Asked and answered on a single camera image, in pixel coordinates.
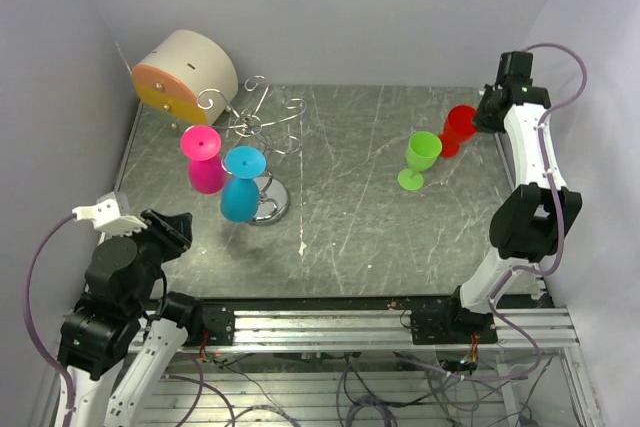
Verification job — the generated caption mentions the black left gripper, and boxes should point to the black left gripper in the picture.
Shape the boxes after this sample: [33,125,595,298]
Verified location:
[110,205,192,311]

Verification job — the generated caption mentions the red plastic wine glass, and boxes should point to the red plastic wine glass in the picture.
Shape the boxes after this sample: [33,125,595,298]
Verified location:
[439,105,476,158]

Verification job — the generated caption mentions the blue plastic wine glass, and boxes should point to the blue plastic wine glass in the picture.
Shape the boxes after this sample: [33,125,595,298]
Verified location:
[220,145,266,222]

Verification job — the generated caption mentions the green plastic wine glass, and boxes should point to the green plastic wine glass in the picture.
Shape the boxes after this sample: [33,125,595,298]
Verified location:
[397,131,442,191]

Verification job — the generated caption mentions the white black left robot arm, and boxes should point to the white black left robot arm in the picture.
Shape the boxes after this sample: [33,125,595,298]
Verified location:
[55,209,204,426]

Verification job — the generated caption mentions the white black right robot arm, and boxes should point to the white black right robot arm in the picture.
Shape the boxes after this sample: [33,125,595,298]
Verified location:
[440,74,583,343]

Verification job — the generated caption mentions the pink plastic wine glass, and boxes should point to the pink plastic wine glass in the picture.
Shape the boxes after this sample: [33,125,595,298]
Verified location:
[180,125,227,195]

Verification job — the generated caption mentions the beige round drawer box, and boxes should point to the beige round drawer box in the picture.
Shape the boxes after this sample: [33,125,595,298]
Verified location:
[132,29,239,124]

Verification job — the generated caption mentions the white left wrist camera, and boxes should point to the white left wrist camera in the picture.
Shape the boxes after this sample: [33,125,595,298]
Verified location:
[72,192,148,236]

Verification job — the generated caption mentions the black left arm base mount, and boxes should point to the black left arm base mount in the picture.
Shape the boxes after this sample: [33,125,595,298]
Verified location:
[202,302,236,346]

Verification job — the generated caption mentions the chrome wire wine glass rack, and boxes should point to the chrome wire wine glass rack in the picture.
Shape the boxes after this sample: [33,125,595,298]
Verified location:
[221,75,306,226]

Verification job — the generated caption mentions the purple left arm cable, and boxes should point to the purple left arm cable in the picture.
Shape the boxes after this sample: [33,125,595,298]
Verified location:
[25,214,81,421]

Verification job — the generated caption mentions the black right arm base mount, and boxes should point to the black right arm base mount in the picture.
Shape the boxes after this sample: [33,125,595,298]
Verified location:
[409,309,498,345]

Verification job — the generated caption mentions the aluminium rail frame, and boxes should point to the aluminium rail frame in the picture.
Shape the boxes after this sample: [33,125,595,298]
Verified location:
[29,306,601,427]

